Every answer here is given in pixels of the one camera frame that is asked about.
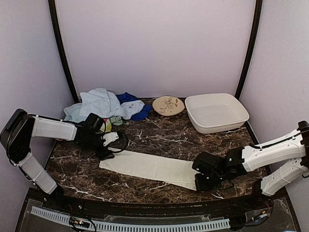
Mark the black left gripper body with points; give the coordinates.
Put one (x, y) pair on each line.
(91, 142)

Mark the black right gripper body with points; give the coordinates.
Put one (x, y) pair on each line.
(214, 180)

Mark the cream white towel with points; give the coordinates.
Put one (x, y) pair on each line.
(173, 171)

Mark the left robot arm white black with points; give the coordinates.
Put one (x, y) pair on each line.
(23, 130)

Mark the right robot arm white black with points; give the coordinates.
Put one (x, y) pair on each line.
(292, 148)

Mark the yellow patterned towel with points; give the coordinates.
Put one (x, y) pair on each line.
(106, 126)

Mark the pale green towel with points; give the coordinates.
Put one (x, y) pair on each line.
(116, 120)

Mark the light blue towel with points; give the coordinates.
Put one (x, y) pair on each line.
(98, 101)

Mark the white grey printed towel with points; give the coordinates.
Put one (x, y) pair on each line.
(131, 108)

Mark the royal blue towel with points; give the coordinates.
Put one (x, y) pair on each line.
(125, 97)

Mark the white plastic basin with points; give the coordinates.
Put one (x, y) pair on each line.
(218, 112)

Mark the beige floral plate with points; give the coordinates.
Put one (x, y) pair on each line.
(168, 105)

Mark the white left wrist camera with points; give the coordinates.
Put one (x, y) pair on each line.
(109, 138)

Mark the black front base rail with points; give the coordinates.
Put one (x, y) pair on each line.
(161, 201)

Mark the white slotted cable duct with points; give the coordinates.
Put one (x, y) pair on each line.
(128, 224)

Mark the left black frame post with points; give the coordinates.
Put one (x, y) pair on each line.
(61, 50)

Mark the black frame post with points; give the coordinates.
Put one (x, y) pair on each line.
(250, 48)
(61, 50)

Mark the right black frame post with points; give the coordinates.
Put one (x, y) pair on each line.
(250, 48)

